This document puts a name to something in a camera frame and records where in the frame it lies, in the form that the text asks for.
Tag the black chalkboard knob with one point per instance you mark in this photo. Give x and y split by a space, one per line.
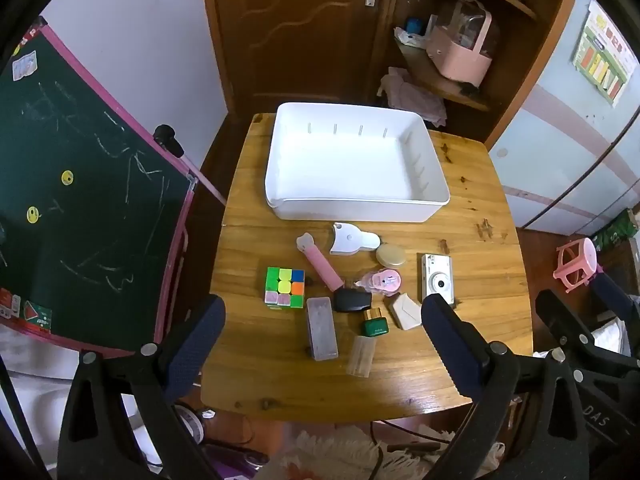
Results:
167 139

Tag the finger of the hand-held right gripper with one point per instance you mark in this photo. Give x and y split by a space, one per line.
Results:
562 320
615 292

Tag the black charger adapter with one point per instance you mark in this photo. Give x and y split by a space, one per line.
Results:
352 301

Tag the pink storage basket with dome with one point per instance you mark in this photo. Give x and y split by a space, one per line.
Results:
460 55

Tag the white plastic bin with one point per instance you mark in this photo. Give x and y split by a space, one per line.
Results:
350 170

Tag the white plastic scoop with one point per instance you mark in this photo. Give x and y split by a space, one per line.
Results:
350 241

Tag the white bedding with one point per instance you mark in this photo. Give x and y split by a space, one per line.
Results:
612 332

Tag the cream shaggy rug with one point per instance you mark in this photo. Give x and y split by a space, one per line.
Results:
340 455

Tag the round beige compact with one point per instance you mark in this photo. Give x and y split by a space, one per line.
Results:
390 255

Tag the brown wooden door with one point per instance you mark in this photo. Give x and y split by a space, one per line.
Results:
290 30

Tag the pink candy dispenser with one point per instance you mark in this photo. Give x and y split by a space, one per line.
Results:
320 265

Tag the white wipes packet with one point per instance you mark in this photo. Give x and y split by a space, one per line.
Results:
410 39

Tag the pink plastic stool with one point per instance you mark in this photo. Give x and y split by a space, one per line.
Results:
575 265

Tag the blue jar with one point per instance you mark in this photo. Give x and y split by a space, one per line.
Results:
415 26

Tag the translucent small container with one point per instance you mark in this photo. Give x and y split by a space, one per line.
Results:
361 357

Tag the wall poster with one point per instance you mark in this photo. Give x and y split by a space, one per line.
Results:
602 55

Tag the green perfume bottle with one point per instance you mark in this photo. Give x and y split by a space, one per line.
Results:
376 325

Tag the pale blue wardrobe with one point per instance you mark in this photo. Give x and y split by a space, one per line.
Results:
565 150

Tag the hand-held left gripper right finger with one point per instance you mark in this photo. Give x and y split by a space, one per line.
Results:
450 345

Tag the clear rectangular plastic box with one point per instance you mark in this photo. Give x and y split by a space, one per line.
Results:
321 330

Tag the green printed bag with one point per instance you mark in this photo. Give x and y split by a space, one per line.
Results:
620 230

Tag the white compact camera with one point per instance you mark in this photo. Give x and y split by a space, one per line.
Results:
436 277

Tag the tape roll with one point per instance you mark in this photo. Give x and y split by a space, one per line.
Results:
192 425

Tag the pink folded cloth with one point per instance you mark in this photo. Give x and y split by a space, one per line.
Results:
417 97

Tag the wooden corner shelf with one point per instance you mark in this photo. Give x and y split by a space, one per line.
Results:
450 95

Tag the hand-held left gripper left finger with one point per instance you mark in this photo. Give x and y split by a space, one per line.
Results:
200 345

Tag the pink correction tape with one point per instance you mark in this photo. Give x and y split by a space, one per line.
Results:
382 281

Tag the beige pentagon eraser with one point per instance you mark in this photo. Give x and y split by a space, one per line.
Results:
406 312

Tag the green chalkboard with pink frame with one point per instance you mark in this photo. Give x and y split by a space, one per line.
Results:
90 200

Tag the colourful puzzle cube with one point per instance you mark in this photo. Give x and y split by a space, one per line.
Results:
284 287

